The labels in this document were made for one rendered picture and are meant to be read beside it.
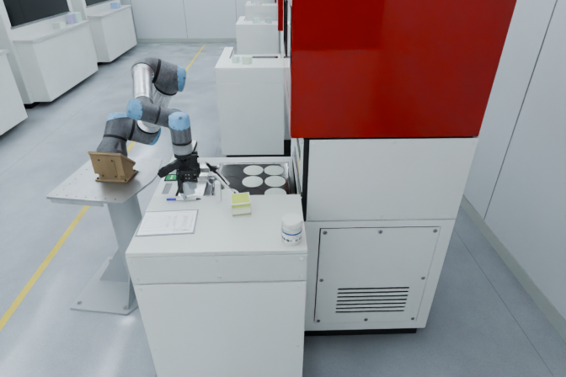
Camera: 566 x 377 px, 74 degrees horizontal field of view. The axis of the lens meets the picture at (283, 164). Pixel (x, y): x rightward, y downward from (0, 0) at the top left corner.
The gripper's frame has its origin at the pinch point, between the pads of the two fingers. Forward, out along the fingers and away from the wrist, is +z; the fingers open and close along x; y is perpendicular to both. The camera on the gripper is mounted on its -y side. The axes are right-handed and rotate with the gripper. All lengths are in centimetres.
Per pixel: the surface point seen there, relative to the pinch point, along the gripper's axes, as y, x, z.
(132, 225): -40, 40, 43
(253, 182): 27.5, 23.9, 7.0
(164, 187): -10.6, 11.4, 2.1
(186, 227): 4.5, -18.5, 2.0
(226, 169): 14.0, 36.5, 6.7
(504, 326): 169, 11, 96
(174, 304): -0.3, -30.4, 28.0
